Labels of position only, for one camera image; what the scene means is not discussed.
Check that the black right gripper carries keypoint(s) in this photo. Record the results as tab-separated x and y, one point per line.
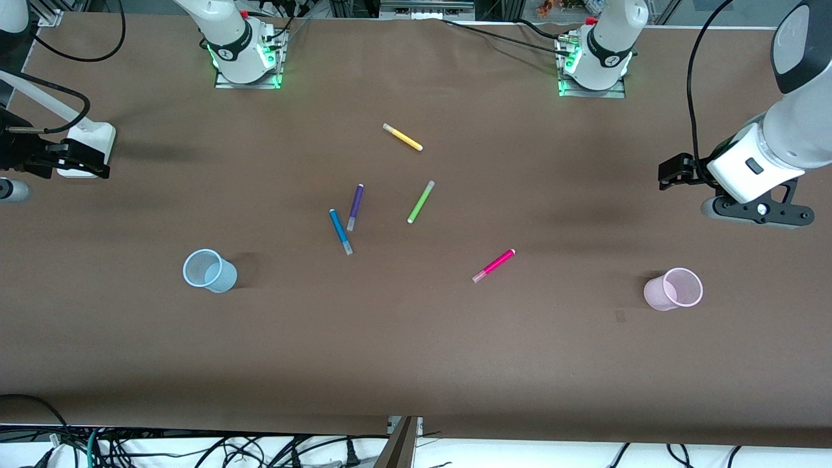
14	156

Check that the pink marker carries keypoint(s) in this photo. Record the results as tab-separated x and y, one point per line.
497	263

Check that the blue marker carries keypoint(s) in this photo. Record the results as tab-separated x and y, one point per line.
338	227

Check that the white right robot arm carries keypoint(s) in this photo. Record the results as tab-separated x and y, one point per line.
227	26

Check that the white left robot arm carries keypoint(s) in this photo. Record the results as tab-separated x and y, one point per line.
793	130

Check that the white rectangular box device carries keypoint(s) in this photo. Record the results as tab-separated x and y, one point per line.
88	133

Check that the translucent pink plastic cup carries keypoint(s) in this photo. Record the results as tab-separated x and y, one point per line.
656	296

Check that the aluminium extrusion corner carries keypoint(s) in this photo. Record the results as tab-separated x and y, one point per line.
49	13

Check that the translucent blue plastic cup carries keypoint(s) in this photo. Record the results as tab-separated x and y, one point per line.
224	279

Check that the orange toy figure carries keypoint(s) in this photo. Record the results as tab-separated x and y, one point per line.
546	8

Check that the green marker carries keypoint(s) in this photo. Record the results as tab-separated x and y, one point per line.
420	203

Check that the yellow marker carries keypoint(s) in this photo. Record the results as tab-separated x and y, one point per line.
404	138

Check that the purple marker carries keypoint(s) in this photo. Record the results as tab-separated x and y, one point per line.
355	205

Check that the brown table cover sheet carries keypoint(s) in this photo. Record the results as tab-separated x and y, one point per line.
416	357

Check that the black power plug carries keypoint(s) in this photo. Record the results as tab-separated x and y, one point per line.
351	455

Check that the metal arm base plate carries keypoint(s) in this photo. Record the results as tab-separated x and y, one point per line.
617	94
224	83

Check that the aluminium frame bar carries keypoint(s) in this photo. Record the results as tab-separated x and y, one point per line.
426	6

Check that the small metal bracket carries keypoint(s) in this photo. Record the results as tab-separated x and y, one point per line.
392	424

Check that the dark brown post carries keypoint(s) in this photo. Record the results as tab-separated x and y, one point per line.
400	452

